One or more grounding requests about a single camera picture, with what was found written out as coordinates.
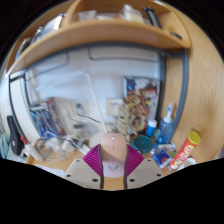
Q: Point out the tree figure print box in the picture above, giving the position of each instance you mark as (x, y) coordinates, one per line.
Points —
(143, 96)

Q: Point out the blue bottle white nozzle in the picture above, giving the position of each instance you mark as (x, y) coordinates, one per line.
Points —
(165, 128)

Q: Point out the orange-red chips can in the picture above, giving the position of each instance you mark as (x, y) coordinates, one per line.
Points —
(185, 150)

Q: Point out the blue tissue pack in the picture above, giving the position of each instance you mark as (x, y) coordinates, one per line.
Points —
(162, 158)

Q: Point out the white cup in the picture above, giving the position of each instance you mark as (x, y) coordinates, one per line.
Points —
(189, 162)

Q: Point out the teal blanket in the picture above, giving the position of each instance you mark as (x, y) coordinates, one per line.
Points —
(4, 146)

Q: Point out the blue and white tube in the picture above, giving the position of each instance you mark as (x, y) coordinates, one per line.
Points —
(151, 128)

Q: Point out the wooden overhead shelf unit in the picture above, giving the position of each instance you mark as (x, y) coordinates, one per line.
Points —
(100, 33)

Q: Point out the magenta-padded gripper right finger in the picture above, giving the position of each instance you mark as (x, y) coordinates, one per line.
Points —
(146, 171)

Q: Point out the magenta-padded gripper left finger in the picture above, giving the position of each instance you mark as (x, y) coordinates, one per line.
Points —
(81, 173)

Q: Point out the pink computer mouse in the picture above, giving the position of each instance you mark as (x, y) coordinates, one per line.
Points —
(113, 150)

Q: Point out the blue robot model box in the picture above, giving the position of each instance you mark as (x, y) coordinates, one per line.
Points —
(41, 120)

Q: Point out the grey metal desk frame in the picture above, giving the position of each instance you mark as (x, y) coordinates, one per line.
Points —
(183, 86)

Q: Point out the teal round tin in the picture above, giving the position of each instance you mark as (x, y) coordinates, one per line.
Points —
(142, 144)

